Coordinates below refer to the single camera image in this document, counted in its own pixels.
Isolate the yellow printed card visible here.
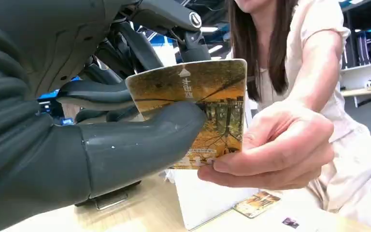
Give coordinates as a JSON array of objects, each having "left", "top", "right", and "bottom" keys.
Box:
[
  {"left": 233, "top": 190, "right": 281, "bottom": 219},
  {"left": 125, "top": 58, "right": 248, "bottom": 170}
]

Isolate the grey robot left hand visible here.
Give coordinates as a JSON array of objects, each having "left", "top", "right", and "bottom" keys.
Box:
[{"left": 0, "top": 0, "right": 213, "bottom": 232}]

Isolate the background shelf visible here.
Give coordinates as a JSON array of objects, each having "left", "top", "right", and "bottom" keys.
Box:
[{"left": 338, "top": 0, "right": 371, "bottom": 108}]

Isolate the person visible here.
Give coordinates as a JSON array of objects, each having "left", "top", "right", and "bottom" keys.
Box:
[{"left": 227, "top": 0, "right": 371, "bottom": 231}]

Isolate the white desk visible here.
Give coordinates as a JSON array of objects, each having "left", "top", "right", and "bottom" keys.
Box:
[{"left": 172, "top": 169, "right": 260, "bottom": 232}]

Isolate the person's hand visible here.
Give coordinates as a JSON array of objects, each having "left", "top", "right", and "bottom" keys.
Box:
[{"left": 197, "top": 100, "right": 335, "bottom": 191}]

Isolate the small photo print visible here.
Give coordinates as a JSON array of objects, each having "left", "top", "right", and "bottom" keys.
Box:
[{"left": 282, "top": 217, "right": 300, "bottom": 230}]

